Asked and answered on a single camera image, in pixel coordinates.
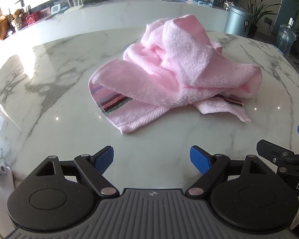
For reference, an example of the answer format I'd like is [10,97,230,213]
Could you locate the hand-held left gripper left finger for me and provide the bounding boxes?
[30,146,120,198]

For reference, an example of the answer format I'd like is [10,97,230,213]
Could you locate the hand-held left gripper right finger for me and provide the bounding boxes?
[186,145,274,198]

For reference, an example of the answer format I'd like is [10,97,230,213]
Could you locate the pink towel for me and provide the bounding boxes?
[88,14,262,133]

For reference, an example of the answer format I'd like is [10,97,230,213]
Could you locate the clear water bottle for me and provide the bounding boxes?
[276,24,297,56]

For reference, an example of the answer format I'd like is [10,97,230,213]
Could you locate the potted plant with long leaves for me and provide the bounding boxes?
[237,0,282,39]

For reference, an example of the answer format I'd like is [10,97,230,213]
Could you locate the silver trash can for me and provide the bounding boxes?
[224,5,254,38]

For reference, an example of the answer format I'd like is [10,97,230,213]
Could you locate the white router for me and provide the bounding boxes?
[66,0,85,13]

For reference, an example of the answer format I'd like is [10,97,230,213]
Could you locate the red box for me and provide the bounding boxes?
[26,12,40,26]

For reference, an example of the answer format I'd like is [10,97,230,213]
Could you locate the pink patterned box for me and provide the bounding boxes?
[38,7,52,21]

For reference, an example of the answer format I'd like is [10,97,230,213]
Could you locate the small plush bear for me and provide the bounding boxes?
[11,8,25,31]

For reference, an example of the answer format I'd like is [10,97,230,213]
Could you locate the white bracket stand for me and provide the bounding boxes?
[0,166,15,222]

